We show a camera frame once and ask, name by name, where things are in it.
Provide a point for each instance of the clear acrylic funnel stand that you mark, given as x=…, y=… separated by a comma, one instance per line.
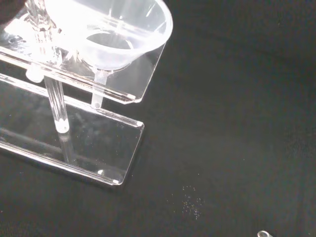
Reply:
x=98, y=143

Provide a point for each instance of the black cloth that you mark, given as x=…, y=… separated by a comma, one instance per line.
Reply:
x=234, y=111

